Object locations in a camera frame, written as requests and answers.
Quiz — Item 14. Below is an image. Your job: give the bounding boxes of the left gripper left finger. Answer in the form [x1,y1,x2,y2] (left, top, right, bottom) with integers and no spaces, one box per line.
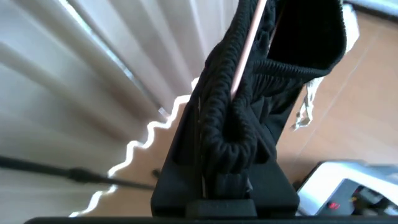
[151,99,206,218]

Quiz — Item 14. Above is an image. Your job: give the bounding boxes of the black clothes rack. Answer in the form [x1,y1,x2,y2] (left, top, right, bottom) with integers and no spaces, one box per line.
[0,154,162,191]

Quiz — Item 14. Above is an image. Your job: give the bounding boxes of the pink clothes hanger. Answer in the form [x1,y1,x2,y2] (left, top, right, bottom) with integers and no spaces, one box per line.
[229,0,268,100]

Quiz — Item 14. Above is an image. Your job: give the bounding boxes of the black shorts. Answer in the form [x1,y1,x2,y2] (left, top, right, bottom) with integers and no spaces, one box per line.
[186,0,348,200]

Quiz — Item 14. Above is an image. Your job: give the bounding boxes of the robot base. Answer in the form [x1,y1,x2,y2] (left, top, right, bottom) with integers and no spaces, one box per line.
[295,160,398,217]

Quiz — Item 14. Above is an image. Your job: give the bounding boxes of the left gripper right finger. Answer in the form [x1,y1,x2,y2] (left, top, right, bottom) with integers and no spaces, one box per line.
[248,135,300,218]

